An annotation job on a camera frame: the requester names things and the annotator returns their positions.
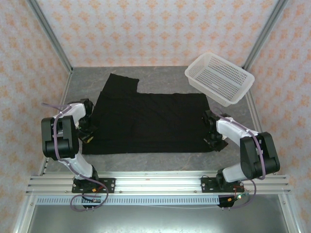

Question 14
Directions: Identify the white perforated plastic basket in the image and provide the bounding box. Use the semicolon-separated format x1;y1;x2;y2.
184;52;255;108

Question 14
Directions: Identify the black t-shirt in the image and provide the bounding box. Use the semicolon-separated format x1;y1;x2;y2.
81;72;216;155

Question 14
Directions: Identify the shiny metal lower shelf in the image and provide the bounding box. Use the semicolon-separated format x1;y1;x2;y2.
26;203;291;233

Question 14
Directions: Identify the aluminium table side rail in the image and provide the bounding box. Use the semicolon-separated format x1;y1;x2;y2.
38;72;73;176
243;67;277;176

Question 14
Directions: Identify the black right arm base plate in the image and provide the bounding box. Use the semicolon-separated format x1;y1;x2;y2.
201;176;245;194

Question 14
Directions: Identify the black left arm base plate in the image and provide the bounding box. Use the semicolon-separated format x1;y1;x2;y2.
71;178;116;194

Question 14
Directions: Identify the black electronics board mount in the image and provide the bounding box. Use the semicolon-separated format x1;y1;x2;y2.
217;193;251;210
81;193;105;210

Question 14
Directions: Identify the aluminium mounting rail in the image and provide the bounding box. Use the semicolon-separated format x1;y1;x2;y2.
25;171;292;195

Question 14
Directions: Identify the slotted grey cable duct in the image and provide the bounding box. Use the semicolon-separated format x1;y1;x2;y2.
36;195;221;206

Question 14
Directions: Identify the aluminium frame leg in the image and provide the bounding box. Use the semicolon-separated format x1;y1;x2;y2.
13;194;37;233
278;194;305;233

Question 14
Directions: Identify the aluminium frame post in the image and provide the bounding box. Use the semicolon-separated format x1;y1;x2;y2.
26;0;74;74
242;0;289;70

